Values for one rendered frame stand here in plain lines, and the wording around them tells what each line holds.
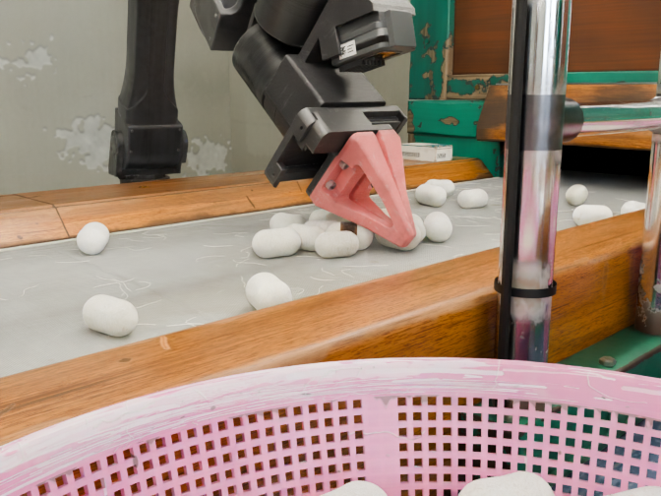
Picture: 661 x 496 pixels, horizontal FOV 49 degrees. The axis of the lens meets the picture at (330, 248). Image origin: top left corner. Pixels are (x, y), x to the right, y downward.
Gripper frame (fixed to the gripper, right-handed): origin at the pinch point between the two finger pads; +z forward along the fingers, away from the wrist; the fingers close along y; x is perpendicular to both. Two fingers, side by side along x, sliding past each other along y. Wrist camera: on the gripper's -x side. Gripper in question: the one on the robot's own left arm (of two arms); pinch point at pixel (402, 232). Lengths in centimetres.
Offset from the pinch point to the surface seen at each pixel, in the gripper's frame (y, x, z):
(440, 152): 35.9, 14.3, -19.3
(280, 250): -6.6, 4.2, -3.2
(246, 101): 137, 124, -148
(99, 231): -14.7, 9.9, -11.2
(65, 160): 70, 147, -146
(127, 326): -22.3, -0.8, 2.4
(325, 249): -4.7, 2.5, -1.5
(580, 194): 29.3, 1.4, -1.0
